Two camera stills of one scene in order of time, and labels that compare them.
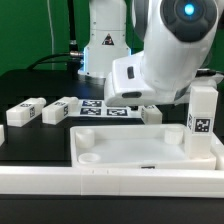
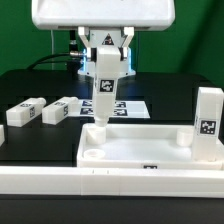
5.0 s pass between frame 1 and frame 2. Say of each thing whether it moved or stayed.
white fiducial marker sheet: stayed
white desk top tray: moved
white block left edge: stayed
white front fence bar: stayed
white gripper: moved
